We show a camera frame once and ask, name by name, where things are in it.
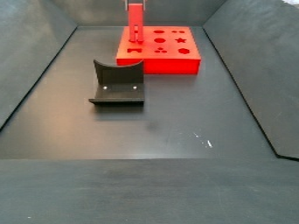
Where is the red shape-sorting board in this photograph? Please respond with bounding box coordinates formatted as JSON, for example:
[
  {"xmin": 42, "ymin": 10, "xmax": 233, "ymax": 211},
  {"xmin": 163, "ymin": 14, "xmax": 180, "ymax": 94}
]
[{"xmin": 116, "ymin": 26, "xmax": 201, "ymax": 74}]

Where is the black curved holder stand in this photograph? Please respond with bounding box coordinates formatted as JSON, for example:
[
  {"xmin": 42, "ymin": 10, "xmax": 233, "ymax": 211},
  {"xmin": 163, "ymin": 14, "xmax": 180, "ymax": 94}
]
[{"xmin": 88, "ymin": 60, "xmax": 145, "ymax": 105}]

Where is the dark grey bin enclosure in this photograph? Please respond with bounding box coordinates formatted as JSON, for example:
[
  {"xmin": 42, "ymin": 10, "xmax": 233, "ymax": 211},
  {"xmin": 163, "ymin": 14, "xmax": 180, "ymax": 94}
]
[{"xmin": 0, "ymin": 0, "xmax": 299, "ymax": 224}]

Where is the red double-square peg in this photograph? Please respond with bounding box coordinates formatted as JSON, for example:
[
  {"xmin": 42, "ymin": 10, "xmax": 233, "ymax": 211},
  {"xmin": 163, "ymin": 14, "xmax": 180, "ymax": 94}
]
[{"xmin": 128, "ymin": 3, "xmax": 144, "ymax": 42}]

